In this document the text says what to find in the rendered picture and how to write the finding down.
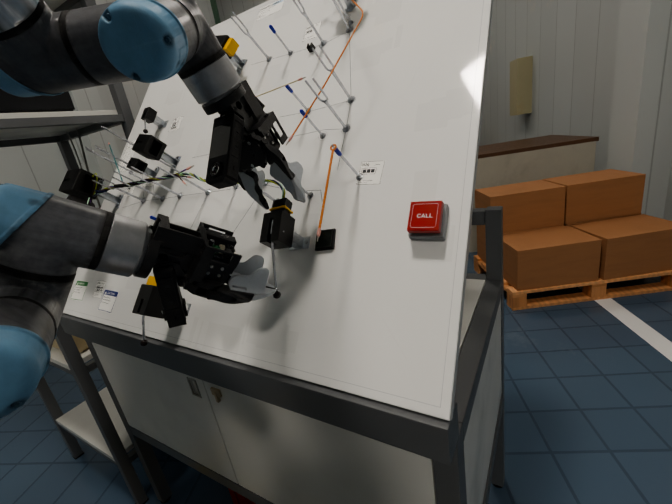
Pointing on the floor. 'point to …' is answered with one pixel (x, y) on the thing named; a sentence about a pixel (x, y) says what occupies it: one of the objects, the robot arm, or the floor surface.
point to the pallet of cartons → (577, 238)
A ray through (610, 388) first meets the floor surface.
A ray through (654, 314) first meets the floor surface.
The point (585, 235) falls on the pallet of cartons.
